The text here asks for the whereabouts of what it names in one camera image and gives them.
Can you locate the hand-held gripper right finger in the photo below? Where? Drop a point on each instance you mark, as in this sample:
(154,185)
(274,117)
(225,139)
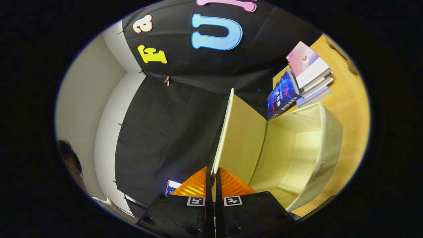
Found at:
(254,215)

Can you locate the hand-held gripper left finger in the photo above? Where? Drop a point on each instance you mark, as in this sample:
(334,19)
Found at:
(178,215)

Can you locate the green fabric storage box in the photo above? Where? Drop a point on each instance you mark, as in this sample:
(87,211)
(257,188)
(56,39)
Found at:
(290,155)

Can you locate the laptop with lit screen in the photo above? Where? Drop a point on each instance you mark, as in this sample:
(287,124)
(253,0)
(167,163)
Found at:
(172,186)

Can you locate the black backdrop cloth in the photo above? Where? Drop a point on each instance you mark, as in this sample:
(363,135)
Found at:
(172,132)

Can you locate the pale blue book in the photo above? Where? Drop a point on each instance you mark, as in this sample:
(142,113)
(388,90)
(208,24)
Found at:
(314,96)

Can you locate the copper clip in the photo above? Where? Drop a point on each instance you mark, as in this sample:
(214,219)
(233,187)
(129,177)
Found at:
(167,80)

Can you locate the grey-white book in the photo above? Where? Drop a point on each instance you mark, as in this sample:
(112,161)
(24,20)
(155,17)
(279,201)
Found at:
(318,83)

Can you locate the row of black clips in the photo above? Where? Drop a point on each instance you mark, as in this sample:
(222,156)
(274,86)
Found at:
(142,71)

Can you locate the pink book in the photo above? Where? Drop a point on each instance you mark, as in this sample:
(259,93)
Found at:
(305,64)

